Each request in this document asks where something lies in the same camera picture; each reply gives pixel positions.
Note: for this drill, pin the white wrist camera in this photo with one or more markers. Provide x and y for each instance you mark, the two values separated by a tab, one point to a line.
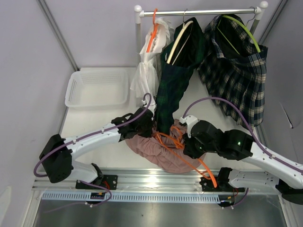
188	121
151	107

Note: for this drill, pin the dark green plaid skirt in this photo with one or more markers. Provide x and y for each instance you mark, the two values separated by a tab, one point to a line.
175	78

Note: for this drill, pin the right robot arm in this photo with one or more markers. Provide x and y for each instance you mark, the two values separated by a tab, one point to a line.
279	174

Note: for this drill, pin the slotted cable duct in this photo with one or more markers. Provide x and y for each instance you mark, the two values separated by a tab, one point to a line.
132	197

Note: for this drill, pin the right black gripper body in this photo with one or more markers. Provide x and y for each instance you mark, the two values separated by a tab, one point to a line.
196	149

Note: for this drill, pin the white ruffled dress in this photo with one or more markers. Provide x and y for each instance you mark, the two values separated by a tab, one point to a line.
148	73

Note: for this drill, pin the navy white plaid skirt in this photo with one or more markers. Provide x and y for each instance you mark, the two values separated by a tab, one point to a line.
240	80

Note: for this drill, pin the white plastic basket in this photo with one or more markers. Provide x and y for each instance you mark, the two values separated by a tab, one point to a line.
98	89

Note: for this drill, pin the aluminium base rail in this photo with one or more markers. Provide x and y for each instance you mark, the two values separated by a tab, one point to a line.
144	181

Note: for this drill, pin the lime green hanger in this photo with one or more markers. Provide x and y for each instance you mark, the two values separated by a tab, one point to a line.
234	39

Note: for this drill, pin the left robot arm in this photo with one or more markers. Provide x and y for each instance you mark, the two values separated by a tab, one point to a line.
58	157

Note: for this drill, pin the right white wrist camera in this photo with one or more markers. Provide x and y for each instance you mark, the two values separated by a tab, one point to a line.
188	121

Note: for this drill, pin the orange hanger with dress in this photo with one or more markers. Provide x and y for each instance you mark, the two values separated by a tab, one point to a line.
154	31

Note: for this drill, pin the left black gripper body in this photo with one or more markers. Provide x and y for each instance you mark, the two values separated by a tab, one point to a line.
145	131

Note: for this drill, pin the cream hanger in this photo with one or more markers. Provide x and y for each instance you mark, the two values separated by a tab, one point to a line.
176	42

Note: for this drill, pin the pink garment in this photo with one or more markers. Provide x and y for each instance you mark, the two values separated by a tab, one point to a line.
153	151

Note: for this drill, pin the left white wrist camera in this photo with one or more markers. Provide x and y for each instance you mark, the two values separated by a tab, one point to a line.
151	107

